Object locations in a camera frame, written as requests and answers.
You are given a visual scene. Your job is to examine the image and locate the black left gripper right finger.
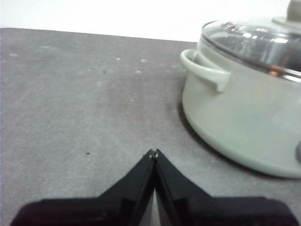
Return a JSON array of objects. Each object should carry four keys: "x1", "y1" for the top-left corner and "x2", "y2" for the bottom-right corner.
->
[{"x1": 154, "y1": 148, "x2": 300, "y2": 226}]

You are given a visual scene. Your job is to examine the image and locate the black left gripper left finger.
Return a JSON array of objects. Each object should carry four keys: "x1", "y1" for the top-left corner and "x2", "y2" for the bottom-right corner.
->
[{"x1": 9, "y1": 148, "x2": 156, "y2": 226}]

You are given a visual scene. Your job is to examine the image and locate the glass lid with green knob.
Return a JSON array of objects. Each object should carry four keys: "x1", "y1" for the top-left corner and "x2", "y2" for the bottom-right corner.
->
[{"x1": 201, "y1": 0, "x2": 301, "y2": 82}]

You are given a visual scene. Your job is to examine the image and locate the pale green electric pot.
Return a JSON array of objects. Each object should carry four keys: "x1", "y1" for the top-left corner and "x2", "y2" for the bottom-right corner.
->
[{"x1": 180, "y1": 48, "x2": 301, "y2": 179}]

